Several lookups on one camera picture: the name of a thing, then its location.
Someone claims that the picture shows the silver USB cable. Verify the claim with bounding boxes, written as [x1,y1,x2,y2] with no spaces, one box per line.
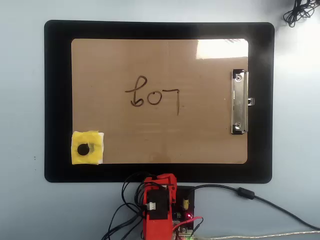
[192,230,320,240]

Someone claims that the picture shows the tangled thin black cable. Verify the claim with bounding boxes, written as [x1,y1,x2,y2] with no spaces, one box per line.
[283,0,320,28]

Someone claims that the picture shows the black servo cable bundle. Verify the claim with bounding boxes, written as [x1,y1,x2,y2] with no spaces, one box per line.
[101,171,152,240]

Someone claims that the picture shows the yellow sponge with black knob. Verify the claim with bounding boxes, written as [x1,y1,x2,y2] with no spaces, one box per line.
[71,129,105,166]

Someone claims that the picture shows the black rectangular desk mat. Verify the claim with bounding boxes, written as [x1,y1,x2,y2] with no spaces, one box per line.
[43,19,275,184]

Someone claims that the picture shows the black power cable with ferrite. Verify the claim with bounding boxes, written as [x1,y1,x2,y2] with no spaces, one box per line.
[186,184,320,230]

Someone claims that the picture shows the red wire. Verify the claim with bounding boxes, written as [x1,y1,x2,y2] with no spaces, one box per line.
[172,216,204,237]

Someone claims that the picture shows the silver metal clipboard clip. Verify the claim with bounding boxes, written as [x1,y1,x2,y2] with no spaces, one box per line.
[230,68,256,136]

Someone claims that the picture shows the controller circuit board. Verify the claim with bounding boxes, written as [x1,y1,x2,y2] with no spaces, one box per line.
[172,224,198,240]

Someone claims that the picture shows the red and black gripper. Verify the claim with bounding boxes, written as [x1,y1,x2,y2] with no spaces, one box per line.
[142,173,179,222]

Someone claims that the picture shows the brown clipboard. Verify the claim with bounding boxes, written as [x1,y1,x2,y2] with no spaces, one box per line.
[70,37,250,165]

